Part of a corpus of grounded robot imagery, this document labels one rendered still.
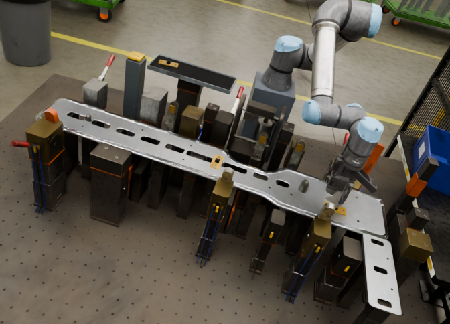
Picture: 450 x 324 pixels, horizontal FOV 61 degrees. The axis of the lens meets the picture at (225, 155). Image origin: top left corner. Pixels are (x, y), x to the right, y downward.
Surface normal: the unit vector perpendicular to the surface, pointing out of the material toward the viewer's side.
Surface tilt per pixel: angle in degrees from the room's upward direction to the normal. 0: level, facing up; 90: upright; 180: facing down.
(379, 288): 0
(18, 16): 93
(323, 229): 0
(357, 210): 0
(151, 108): 90
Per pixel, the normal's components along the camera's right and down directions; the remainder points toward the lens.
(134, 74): -0.23, 0.56
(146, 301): 0.22, -0.76
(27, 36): 0.40, 0.67
